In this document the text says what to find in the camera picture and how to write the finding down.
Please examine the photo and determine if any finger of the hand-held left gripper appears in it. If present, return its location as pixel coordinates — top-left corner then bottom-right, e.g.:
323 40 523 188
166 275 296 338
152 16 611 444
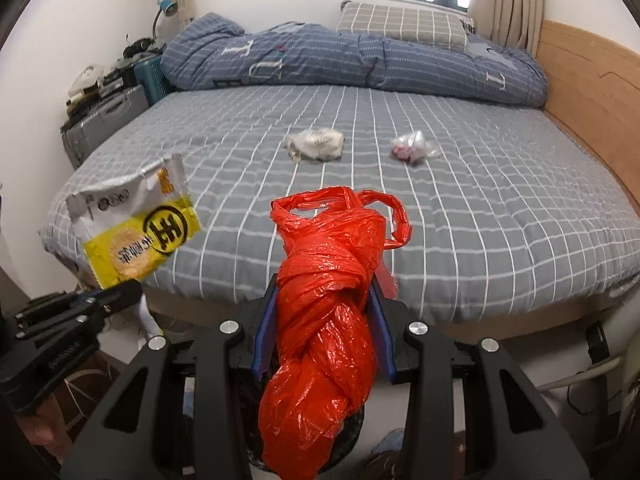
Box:
14 279 144 342

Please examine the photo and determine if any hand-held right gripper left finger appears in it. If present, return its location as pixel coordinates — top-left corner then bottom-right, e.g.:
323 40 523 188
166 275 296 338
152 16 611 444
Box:
60 275 279 480

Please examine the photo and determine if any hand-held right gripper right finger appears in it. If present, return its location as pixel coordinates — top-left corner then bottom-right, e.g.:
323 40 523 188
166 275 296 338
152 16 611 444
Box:
369 282 591 480

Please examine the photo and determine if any red plastic bag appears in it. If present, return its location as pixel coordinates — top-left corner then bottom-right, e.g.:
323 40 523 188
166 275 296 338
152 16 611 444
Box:
257 186 413 478

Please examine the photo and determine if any yellow white snack packet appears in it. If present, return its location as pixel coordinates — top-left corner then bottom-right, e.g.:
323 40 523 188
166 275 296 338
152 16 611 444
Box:
65 154 202 289

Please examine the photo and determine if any person's left hand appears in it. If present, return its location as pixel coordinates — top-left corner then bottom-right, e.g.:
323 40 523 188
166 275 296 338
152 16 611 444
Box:
17 392 68 463

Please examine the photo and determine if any blue slipper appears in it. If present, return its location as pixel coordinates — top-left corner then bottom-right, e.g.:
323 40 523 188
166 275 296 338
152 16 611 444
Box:
367 427 407 480

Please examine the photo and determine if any grey checked bed sheet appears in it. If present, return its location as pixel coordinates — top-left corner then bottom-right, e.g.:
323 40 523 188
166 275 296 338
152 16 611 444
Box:
40 84 640 313

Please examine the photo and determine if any grey suitcase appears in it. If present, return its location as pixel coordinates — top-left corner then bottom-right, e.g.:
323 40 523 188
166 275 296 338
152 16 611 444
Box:
61 85 151 168

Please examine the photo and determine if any clear bag with pink bits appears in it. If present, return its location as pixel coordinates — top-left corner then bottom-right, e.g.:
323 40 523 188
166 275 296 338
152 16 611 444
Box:
390 131 443 165

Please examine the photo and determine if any black power adapter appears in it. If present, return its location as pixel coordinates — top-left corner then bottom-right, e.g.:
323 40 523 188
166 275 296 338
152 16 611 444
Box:
587 325 612 363

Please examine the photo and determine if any teal suitcase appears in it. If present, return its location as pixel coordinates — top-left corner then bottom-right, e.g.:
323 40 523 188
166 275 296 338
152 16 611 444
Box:
135 54 176 106

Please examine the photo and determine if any blue checked duvet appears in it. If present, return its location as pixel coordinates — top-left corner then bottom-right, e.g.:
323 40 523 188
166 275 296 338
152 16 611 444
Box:
161 12 548 107

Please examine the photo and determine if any blue desk lamp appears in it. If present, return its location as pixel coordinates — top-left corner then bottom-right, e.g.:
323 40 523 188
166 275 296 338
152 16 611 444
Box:
151 0 179 47

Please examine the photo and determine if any grey checked pillow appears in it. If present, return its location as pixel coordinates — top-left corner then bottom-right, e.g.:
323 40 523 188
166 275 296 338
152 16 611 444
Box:
336 1 468 51

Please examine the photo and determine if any wooden headboard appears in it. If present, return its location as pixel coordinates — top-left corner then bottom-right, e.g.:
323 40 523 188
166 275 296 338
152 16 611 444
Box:
535 20 640 201

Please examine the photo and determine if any white drawstring pouch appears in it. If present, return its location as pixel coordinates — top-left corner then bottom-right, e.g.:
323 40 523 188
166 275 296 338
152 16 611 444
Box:
286 129 346 162

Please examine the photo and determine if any white cable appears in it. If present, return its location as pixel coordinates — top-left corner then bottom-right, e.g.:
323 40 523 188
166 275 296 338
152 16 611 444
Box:
537 357 626 392

